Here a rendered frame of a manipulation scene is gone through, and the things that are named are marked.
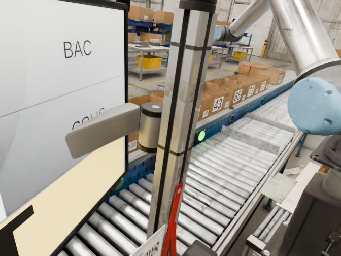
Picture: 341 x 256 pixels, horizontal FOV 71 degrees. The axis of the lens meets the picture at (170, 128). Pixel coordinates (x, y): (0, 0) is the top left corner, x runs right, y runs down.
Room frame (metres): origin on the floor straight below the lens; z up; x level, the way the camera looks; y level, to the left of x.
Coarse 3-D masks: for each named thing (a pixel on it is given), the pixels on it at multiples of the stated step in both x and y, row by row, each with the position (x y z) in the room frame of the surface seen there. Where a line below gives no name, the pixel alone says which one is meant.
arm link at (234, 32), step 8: (256, 0) 1.30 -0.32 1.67; (264, 0) 1.25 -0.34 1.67; (248, 8) 1.36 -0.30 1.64; (256, 8) 1.31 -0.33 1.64; (264, 8) 1.28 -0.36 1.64; (240, 16) 1.43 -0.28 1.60; (248, 16) 1.37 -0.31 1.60; (256, 16) 1.34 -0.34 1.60; (232, 24) 1.50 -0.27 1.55; (240, 24) 1.44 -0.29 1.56; (248, 24) 1.41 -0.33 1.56; (232, 32) 1.51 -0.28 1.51; (240, 32) 1.48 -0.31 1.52; (224, 40) 1.55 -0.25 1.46; (232, 40) 1.56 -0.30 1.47; (240, 40) 1.57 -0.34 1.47
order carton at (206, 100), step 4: (156, 92) 1.66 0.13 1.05; (160, 92) 1.70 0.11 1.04; (160, 96) 1.70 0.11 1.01; (204, 96) 1.81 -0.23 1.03; (208, 96) 1.79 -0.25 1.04; (204, 100) 1.66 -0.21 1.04; (208, 100) 1.71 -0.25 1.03; (200, 104) 1.62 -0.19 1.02; (204, 104) 1.67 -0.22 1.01; (208, 104) 1.72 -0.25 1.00; (200, 108) 1.63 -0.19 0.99; (204, 108) 1.68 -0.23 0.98; (208, 108) 1.74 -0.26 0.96; (200, 112) 1.64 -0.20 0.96; (208, 112) 1.75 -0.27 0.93; (200, 116) 1.65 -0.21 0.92; (208, 116) 1.76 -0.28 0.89; (200, 120) 1.66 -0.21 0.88
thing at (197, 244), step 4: (196, 240) 0.40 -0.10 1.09; (192, 244) 0.39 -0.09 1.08; (196, 244) 0.39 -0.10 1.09; (200, 244) 0.39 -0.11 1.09; (188, 248) 0.38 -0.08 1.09; (192, 248) 0.38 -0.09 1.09; (196, 248) 0.38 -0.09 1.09; (200, 248) 0.38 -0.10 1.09; (204, 248) 0.38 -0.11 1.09; (208, 248) 0.38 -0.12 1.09; (184, 252) 0.37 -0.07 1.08; (188, 252) 0.37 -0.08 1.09; (192, 252) 0.37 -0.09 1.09; (196, 252) 0.37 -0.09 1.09; (200, 252) 0.37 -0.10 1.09; (204, 252) 0.37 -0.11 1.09; (208, 252) 0.37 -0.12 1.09; (212, 252) 0.37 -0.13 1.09
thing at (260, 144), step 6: (222, 126) 1.82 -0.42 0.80; (222, 132) 1.82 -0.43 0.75; (228, 132) 1.79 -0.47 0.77; (234, 132) 1.76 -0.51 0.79; (240, 132) 1.74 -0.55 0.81; (234, 138) 1.75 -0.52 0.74; (240, 138) 1.73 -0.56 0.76; (246, 138) 1.70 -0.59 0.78; (252, 138) 1.68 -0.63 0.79; (252, 144) 1.67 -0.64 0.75; (258, 144) 1.65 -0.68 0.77; (264, 144) 1.63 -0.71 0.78; (270, 144) 1.60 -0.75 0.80; (270, 150) 1.60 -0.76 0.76; (276, 150) 1.58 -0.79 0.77
